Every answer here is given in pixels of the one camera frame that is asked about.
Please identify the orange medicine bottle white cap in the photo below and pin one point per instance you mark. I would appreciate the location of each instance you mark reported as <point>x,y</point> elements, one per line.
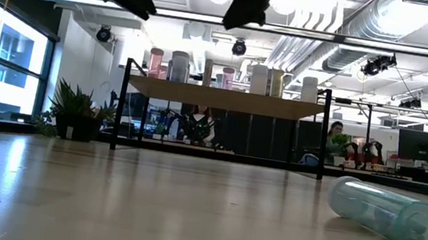
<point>155,64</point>
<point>163,73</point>

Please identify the translucent green medicine vial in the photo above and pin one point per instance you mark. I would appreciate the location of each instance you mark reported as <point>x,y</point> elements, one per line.
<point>386,213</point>

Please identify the black ceiling spotlight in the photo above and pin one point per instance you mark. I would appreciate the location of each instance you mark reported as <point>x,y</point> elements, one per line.
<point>104,33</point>
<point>239,47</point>
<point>378,65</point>

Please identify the long light bar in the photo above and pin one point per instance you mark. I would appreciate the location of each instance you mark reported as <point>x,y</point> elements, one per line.
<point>186,15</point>

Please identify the large window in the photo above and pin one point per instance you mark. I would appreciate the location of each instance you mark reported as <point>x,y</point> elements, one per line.
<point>13,69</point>

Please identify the person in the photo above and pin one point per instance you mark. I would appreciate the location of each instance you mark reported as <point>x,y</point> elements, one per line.
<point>198,128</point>
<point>336,128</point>

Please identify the potted succulent plant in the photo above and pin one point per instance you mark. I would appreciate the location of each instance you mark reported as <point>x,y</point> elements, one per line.
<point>73,118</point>

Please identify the green background plant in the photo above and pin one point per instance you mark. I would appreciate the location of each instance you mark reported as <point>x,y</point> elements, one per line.
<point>341,141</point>

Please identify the blue bag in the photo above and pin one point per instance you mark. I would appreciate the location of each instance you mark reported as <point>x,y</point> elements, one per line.
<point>310,159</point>

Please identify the black computer monitor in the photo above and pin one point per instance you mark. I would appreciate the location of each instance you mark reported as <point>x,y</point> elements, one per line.
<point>419,146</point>

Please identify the wooden shelf black metal frame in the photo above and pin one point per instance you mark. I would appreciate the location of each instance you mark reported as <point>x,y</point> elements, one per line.
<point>225,98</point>

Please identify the silver ventilation duct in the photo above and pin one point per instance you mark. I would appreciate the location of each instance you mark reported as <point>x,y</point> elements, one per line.
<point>375,25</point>

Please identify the black aluminium table frame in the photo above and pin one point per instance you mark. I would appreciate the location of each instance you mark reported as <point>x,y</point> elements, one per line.
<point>201,152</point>

